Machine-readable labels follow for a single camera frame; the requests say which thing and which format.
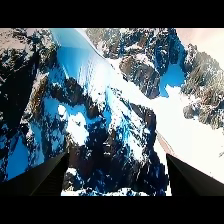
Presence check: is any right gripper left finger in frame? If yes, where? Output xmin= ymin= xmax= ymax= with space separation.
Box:
xmin=0 ymin=151 xmax=70 ymax=197

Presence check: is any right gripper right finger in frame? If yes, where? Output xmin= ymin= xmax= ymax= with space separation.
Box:
xmin=165 ymin=153 xmax=224 ymax=197

